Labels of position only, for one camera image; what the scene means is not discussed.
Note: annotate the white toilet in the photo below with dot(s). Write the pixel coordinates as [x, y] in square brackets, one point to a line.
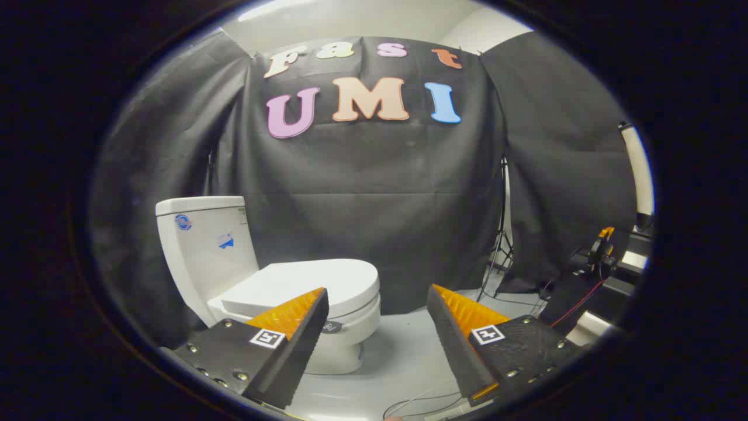
[201, 257]

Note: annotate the black backdrop cloth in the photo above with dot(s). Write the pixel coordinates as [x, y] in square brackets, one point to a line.
[374, 187]

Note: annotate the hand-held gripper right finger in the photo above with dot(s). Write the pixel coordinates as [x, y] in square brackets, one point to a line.
[453, 345]

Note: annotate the white toilet seat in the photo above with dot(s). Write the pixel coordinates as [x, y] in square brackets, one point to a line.
[359, 318]

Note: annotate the black equipment case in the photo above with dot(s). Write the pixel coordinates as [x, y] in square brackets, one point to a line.
[575, 301]

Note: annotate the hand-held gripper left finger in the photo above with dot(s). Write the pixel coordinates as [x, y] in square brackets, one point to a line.
[304, 345]

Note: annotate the black and orange device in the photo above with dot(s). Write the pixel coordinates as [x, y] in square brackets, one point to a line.
[601, 251]

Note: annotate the black tripod stand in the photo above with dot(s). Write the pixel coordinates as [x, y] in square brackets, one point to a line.
[501, 234]

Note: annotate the white toilet lid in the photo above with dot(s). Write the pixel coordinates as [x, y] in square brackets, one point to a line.
[327, 280]

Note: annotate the white toilet tank cover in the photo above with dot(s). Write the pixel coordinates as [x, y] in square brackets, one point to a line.
[198, 204]

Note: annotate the white upright panel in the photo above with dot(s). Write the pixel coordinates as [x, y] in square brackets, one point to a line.
[638, 169]

